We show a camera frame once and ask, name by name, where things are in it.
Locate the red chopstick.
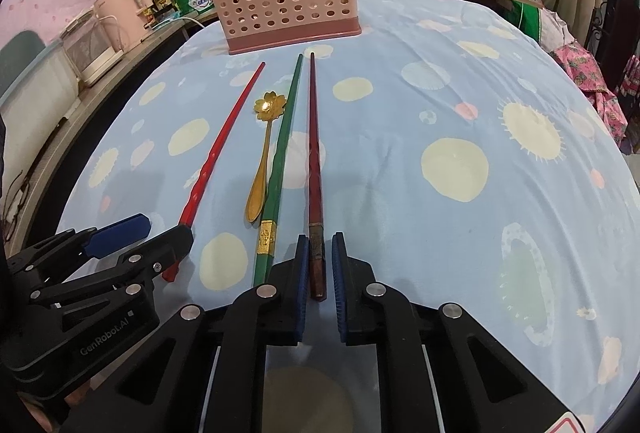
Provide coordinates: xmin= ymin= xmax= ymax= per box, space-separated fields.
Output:
xmin=162 ymin=61 xmax=267 ymax=283

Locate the white blender base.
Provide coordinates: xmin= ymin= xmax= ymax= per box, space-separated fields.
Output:
xmin=60 ymin=9 xmax=124 ymax=87

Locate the dark maroon chopstick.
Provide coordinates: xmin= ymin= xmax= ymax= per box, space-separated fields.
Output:
xmin=308 ymin=52 xmax=326 ymax=302

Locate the green chopstick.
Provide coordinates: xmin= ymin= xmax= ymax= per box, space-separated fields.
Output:
xmin=253 ymin=54 xmax=304 ymax=287

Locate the white storage bin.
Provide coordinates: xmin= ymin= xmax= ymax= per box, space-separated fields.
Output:
xmin=1 ymin=31 xmax=78 ymax=208

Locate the pink pineapple garment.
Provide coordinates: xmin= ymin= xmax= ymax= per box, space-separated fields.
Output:
xmin=551 ymin=42 xmax=639 ymax=146

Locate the gold flower spoon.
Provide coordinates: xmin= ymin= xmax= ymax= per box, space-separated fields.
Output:
xmin=245 ymin=92 xmax=286 ymax=223

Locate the blue polka dot tablecloth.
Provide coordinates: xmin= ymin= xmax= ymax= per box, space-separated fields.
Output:
xmin=60 ymin=0 xmax=639 ymax=432

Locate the pink electric kettle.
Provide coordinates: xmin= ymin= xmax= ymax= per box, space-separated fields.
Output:
xmin=93 ymin=0 xmax=153 ymax=54

